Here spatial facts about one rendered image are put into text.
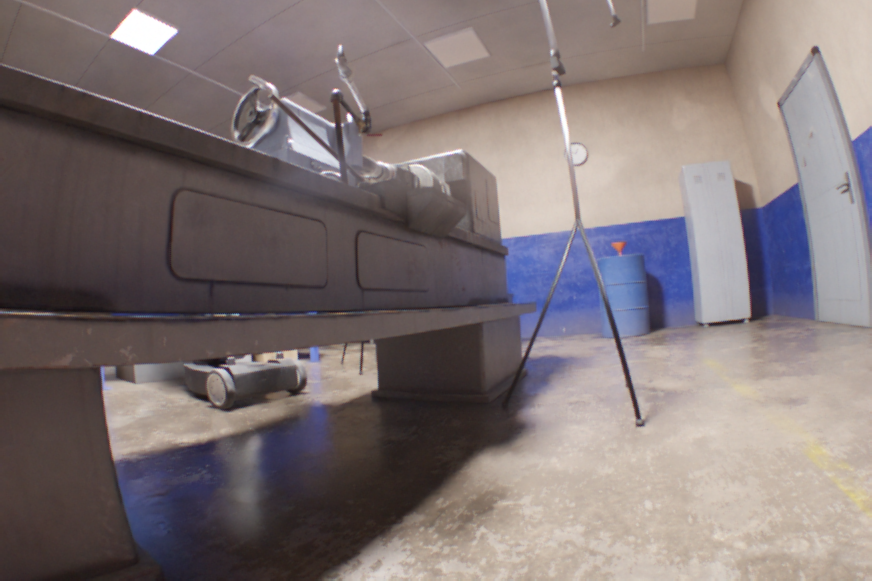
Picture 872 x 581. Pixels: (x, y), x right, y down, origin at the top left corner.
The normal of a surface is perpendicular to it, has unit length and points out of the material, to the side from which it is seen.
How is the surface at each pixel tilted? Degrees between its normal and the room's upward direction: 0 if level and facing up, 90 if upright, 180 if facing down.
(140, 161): 90
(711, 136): 90
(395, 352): 90
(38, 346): 90
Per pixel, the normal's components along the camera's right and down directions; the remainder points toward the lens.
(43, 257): 0.90, -0.11
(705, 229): -0.43, -0.10
